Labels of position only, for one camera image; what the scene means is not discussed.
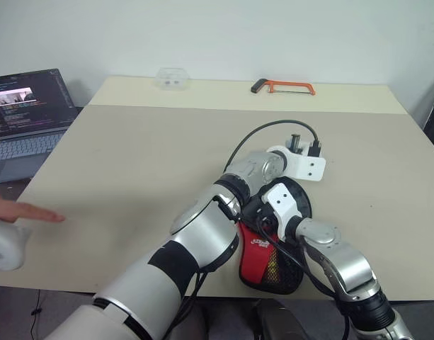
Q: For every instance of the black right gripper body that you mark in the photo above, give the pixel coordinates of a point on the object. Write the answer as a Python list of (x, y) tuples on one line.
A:
[(261, 212)]

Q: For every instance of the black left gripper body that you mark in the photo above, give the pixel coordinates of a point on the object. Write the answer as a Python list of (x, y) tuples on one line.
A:
[(294, 142)]

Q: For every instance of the black red mesh paddle case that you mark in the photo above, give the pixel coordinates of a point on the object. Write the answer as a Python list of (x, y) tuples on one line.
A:
[(259, 262)]

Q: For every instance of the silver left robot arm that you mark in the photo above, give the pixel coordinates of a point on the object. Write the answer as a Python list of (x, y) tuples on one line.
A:
[(202, 230)]

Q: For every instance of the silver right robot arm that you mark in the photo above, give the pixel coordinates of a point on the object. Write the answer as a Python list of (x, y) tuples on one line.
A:
[(344, 258)]

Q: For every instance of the person's bare hand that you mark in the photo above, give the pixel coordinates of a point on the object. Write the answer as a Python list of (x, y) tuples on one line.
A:
[(18, 212)]

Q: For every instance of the orange hacksaw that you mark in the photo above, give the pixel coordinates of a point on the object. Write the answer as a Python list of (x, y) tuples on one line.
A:
[(291, 85)]

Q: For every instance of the dark rounded shape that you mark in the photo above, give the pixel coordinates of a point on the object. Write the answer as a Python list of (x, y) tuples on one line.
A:
[(280, 322)]

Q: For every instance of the clear plastic box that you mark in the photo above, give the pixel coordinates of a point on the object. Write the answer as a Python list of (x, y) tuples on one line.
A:
[(172, 78)]

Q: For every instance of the dark side desk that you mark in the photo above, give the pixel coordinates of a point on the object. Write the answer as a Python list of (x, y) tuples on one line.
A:
[(8, 177)]

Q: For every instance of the white rounded object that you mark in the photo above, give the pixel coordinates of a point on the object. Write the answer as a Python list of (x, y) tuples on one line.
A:
[(8, 248)]

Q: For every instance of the open grey laptop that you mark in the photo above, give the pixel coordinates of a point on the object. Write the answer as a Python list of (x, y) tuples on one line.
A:
[(25, 106)]

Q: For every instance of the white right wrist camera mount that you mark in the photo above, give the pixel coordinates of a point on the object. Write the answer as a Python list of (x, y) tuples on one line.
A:
[(284, 205)]

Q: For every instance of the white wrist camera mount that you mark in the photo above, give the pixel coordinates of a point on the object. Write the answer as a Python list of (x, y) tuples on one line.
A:
[(305, 166), (284, 205)]

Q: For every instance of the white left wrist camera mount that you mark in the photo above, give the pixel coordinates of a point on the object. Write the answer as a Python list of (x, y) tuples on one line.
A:
[(305, 166)]

